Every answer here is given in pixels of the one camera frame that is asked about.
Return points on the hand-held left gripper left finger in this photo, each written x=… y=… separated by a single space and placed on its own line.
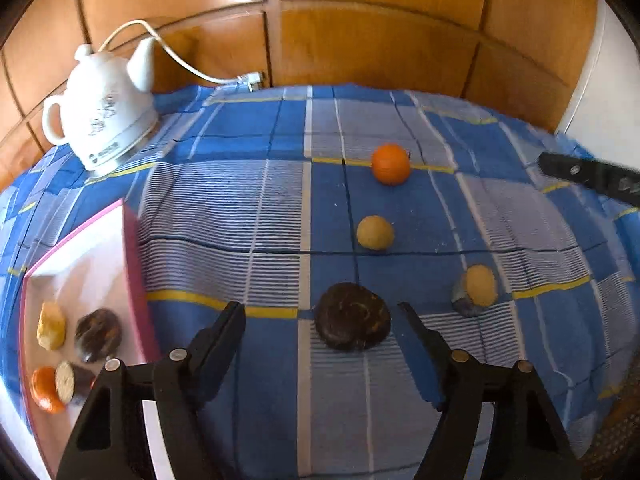
x=220 y=345

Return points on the white power plug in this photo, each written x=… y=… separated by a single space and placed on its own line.
x=254 y=80

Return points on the large dark brown fruit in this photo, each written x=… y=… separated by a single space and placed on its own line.
x=352 y=316

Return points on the large orange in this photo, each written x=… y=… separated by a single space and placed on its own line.
x=391 y=164

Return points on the wooden panelled wardrobe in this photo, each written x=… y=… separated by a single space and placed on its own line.
x=350 y=35

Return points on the dark cut fruit piece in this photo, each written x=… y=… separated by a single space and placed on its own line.
x=75 y=381

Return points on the white electric kettle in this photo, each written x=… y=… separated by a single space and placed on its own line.
x=105 y=110

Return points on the tan round fruit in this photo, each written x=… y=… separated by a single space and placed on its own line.
x=375 y=233

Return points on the pink rimmed white tray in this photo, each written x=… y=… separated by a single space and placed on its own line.
x=90 y=270

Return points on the small orange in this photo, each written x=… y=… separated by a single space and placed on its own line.
x=42 y=392

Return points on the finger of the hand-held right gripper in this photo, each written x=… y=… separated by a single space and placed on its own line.
x=590 y=174

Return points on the blue plaid blanket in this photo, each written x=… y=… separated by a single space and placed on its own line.
x=240 y=220

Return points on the small dark brown fruit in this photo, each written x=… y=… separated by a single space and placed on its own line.
x=98 y=335

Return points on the pale yellow fruit piece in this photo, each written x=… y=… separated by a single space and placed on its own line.
x=51 y=326

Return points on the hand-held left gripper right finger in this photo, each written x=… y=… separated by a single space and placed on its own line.
x=425 y=385

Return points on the pale yellow round fruit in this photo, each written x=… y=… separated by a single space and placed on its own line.
x=477 y=287

